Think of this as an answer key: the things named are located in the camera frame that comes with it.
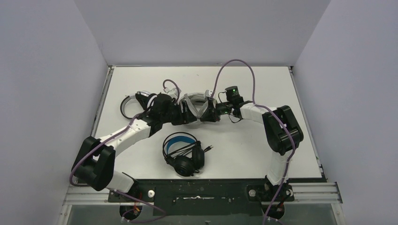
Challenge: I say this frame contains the black headphones with blue band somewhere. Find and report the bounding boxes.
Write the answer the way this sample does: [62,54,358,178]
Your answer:
[162,132,205,177]

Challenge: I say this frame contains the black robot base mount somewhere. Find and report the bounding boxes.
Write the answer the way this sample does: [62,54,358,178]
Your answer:
[107,178,294,217]

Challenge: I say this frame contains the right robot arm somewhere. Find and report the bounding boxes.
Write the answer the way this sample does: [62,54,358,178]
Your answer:
[199,86,304,200]

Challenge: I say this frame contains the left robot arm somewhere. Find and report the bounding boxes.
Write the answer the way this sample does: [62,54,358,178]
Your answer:
[69,93,197,200]

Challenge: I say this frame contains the white and black headphones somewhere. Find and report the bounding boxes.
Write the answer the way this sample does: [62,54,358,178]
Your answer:
[120,90,157,120]

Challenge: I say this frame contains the grey white headphones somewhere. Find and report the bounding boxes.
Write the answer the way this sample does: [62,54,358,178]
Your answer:
[179,90,213,121]

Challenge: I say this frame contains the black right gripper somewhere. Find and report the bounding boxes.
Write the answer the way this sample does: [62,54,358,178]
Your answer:
[201,99,233,122]

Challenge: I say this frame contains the black headphone cable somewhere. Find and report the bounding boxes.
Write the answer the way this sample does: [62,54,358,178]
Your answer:
[168,141,215,160]

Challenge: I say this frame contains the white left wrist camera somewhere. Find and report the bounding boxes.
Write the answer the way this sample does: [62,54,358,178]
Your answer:
[163,87,181,98]

